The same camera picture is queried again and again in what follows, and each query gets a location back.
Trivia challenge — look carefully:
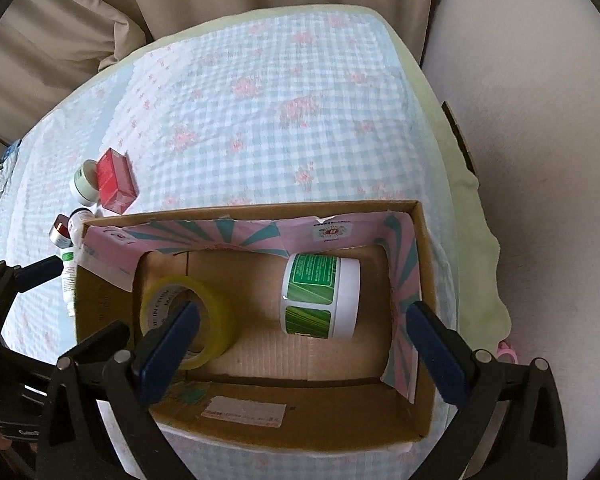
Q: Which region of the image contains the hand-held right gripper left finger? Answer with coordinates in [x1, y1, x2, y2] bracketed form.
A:
[35, 302, 203, 480]

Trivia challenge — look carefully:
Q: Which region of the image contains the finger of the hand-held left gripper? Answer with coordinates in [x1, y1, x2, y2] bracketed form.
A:
[0, 257, 64, 313]

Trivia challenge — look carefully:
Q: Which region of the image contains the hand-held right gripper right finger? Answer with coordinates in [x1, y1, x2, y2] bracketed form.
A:
[405, 300, 569, 480]

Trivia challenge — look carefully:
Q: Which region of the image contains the white tube with green print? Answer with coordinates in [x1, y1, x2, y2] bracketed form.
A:
[60, 246, 84, 317]

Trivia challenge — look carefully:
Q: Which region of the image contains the yellow tape roll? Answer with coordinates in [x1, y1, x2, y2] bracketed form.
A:
[140, 275, 238, 370]

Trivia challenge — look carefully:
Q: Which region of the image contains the cardboard box with patterned lining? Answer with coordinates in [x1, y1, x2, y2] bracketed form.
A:
[73, 200, 434, 443]

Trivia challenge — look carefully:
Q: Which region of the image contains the large white jar green label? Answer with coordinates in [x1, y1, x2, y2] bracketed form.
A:
[280, 253, 362, 339]

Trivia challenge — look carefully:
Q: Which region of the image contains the small bottle with red cap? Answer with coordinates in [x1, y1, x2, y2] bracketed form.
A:
[49, 214, 74, 250]

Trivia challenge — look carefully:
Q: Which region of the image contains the small white jar green label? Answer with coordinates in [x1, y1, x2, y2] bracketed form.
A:
[69, 159, 100, 206]

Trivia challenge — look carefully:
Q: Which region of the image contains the blue patterned cloth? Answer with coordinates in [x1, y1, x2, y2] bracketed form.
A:
[0, 142, 23, 201]

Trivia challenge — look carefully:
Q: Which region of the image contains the red box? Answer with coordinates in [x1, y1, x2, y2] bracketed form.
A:
[96, 148, 140, 212]

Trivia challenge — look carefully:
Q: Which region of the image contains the pale yellow-green sheet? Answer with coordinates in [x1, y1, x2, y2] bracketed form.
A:
[145, 2, 512, 356]

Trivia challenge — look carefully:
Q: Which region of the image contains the beige cushion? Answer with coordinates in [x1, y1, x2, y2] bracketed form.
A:
[0, 0, 153, 147]

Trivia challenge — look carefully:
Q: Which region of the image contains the blue checked floral blanket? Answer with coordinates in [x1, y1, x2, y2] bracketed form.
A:
[0, 7, 462, 463]

